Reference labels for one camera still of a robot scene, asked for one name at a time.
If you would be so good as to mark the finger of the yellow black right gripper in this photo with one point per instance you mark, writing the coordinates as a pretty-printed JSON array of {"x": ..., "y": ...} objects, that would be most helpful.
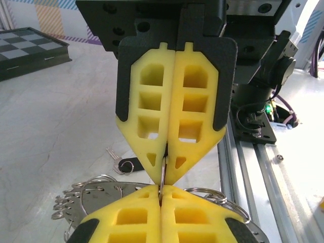
[
  {"x": 215, "y": 88},
  {"x": 126, "y": 88}
]

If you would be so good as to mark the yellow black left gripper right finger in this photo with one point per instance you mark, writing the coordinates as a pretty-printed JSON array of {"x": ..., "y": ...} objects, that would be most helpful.
[{"x": 192, "y": 217}]

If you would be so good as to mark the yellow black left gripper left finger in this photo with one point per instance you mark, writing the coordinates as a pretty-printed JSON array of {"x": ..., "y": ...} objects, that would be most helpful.
[{"x": 131, "y": 217}]

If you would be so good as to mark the key with black fob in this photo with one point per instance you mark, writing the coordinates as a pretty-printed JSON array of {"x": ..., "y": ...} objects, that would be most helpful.
[{"x": 134, "y": 164}]

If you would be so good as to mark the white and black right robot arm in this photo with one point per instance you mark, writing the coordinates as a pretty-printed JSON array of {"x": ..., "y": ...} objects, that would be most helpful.
[{"x": 253, "y": 96}]

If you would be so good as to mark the small metal nut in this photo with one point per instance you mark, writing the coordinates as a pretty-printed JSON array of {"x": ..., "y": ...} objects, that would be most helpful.
[{"x": 279, "y": 157}]

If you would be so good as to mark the black grey folding chessboard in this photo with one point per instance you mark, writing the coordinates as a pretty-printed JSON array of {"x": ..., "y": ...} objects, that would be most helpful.
[{"x": 25, "y": 48}]

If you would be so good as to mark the yellow toy brick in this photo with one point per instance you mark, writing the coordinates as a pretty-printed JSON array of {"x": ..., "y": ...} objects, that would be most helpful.
[{"x": 321, "y": 205}]

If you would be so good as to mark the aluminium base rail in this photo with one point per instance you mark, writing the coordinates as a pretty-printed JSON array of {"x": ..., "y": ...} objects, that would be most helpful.
[{"x": 265, "y": 189}]

